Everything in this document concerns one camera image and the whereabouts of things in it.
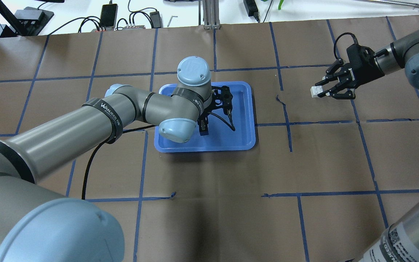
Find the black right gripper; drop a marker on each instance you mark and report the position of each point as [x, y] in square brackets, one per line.
[363, 74]

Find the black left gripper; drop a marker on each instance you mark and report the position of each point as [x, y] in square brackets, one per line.
[203, 126]

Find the white block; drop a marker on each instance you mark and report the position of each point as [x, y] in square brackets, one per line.
[318, 92]

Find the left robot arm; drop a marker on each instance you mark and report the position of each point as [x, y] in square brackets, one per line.
[39, 225]

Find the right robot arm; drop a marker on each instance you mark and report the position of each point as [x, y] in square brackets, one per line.
[382, 83]

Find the blue plastic tray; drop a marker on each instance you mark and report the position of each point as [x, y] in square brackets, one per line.
[220, 137]

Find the brown paper table cover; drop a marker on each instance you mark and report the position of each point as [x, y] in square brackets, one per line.
[304, 192]

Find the black power brick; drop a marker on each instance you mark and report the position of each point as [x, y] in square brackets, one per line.
[252, 9]

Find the black power adapter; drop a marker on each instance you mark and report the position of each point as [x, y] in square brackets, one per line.
[156, 20]

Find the black smartphone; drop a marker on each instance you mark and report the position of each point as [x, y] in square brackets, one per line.
[108, 15]

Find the green handled reacher grabber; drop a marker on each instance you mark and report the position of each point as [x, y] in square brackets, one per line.
[394, 3]

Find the aluminium frame post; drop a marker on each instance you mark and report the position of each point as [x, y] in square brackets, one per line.
[209, 14]

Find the usb hub with cables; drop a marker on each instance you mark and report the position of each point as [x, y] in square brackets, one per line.
[128, 27]

